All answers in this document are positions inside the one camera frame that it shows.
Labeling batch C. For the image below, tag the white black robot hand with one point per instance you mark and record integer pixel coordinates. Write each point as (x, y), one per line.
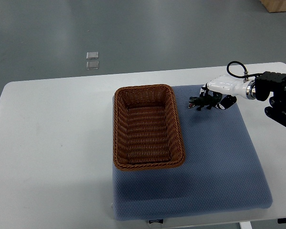
(231, 87)

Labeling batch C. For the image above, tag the dark toy crocodile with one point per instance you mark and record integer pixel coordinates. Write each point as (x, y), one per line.
(206, 100)

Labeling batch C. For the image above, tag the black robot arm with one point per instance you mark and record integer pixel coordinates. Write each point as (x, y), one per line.
(272, 86)

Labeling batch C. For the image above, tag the brown wicker basket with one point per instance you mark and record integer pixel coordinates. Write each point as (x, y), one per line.
(146, 128)

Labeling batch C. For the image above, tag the blue grey cushion mat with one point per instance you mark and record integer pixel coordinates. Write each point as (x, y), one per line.
(221, 172)

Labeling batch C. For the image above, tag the cardboard box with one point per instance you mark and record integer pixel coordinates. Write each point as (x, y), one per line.
(274, 5)

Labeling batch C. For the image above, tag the white table leg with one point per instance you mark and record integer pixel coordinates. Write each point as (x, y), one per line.
(245, 225)

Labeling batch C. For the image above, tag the upper floor plate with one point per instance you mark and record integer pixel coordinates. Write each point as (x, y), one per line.
(92, 55)

